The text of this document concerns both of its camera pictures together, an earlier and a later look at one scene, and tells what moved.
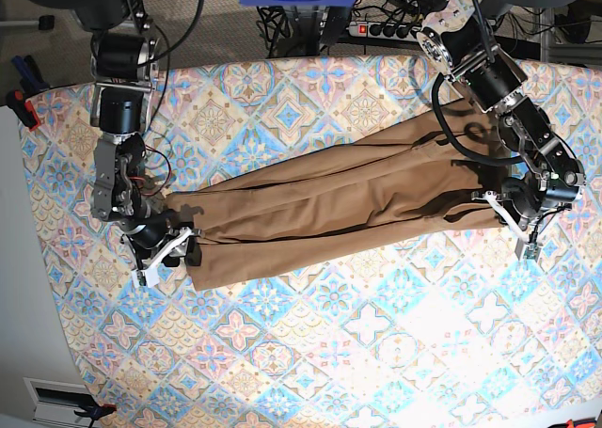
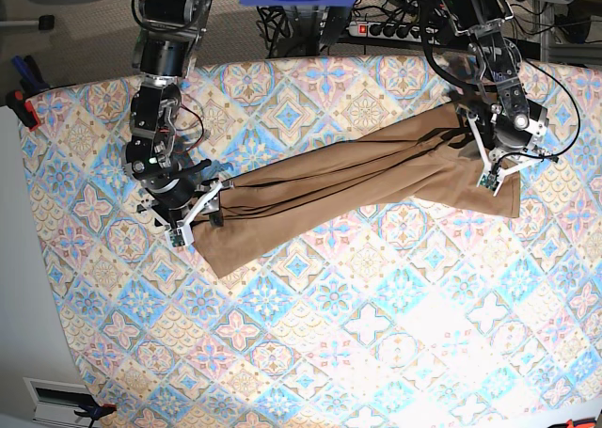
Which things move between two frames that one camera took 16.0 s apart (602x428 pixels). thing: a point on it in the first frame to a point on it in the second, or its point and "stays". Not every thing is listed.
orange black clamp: x=97 y=411 stays
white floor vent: x=55 y=404 stays
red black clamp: x=23 y=109 stays
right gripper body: x=544 y=183 to x=510 y=136
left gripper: x=163 y=236 to x=183 y=198
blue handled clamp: x=32 y=80 stays
